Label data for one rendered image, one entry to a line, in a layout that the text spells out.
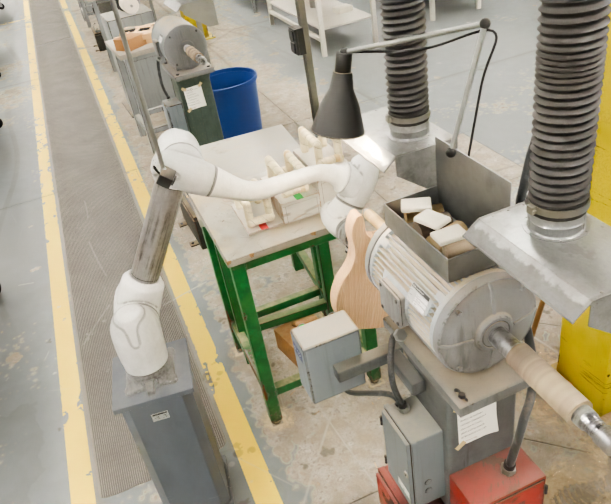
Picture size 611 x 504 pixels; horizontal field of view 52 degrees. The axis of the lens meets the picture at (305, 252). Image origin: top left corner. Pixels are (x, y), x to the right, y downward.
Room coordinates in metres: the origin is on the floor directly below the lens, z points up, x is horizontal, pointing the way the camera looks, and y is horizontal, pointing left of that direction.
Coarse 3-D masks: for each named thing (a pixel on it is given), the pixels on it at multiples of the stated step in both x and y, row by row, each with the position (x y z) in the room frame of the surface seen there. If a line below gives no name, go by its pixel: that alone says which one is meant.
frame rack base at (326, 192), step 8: (328, 144) 2.43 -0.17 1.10; (296, 152) 2.41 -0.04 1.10; (312, 152) 2.38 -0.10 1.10; (328, 152) 2.35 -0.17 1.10; (304, 160) 2.32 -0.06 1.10; (312, 160) 2.31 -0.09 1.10; (344, 160) 2.26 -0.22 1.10; (312, 184) 2.24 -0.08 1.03; (320, 184) 2.18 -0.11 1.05; (328, 184) 2.19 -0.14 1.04; (320, 192) 2.18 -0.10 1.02; (328, 192) 2.19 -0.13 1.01; (336, 192) 2.20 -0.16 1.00; (320, 200) 2.18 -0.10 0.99; (328, 200) 2.19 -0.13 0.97
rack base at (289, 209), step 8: (264, 176) 2.40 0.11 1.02; (304, 192) 2.20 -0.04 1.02; (312, 192) 2.19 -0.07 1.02; (272, 200) 2.26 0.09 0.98; (280, 200) 2.17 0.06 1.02; (288, 200) 2.16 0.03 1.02; (296, 200) 2.16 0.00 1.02; (304, 200) 2.16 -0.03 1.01; (312, 200) 2.17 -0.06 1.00; (280, 208) 2.15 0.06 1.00; (288, 208) 2.15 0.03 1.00; (296, 208) 2.15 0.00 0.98; (304, 208) 2.16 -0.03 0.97; (312, 208) 2.17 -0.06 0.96; (320, 208) 2.18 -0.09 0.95; (280, 216) 2.18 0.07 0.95; (288, 216) 2.14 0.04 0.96; (296, 216) 2.15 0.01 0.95; (304, 216) 2.16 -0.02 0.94
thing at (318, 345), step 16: (320, 320) 1.30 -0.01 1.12; (336, 320) 1.29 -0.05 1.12; (304, 336) 1.25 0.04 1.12; (320, 336) 1.24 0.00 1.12; (336, 336) 1.23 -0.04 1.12; (352, 336) 1.23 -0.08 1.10; (304, 352) 1.20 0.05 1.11; (320, 352) 1.21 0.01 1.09; (336, 352) 1.22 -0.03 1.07; (352, 352) 1.23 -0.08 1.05; (304, 368) 1.21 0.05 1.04; (320, 368) 1.21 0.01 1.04; (304, 384) 1.25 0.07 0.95; (320, 384) 1.20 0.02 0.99; (336, 384) 1.22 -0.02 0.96; (352, 384) 1.23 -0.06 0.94; (320, 400) 1.20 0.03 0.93
